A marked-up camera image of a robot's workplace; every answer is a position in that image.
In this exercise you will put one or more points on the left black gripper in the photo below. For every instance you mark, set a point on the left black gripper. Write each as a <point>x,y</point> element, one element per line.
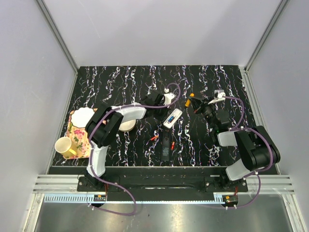
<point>164,114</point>

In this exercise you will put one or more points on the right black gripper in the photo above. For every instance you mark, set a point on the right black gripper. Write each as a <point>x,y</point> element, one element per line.
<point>199,105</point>

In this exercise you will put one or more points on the white remote control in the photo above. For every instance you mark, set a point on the white remote control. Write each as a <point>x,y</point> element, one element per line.
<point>177,113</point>

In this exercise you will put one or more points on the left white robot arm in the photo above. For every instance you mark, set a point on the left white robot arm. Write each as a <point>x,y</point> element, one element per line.
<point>104,125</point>

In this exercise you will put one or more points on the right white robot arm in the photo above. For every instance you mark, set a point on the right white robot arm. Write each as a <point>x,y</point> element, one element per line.
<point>257,150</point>

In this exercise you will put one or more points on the blue green battery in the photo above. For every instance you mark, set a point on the blue green battery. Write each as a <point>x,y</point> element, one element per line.
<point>171,119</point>

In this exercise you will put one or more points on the beige ceramic bowl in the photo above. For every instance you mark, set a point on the beige ceramic bowl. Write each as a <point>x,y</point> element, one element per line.
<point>127,126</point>

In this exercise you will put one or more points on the white scalloped bowl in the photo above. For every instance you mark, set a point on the white scalloped bowl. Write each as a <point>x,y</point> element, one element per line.
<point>81,117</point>

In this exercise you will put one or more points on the floral placemat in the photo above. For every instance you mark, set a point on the floral placemat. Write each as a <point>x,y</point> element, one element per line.
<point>80,138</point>

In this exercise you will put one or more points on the yellow mug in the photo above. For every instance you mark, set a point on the yellow mug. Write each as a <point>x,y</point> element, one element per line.
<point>66,147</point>

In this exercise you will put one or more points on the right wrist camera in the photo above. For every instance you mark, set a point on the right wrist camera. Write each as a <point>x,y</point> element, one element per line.
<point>219,95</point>

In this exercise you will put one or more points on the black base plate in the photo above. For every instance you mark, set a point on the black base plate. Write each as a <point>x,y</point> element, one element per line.
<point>204,179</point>

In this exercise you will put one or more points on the slotted cable duct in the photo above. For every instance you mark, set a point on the slotted cable duct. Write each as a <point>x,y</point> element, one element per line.
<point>123,198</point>

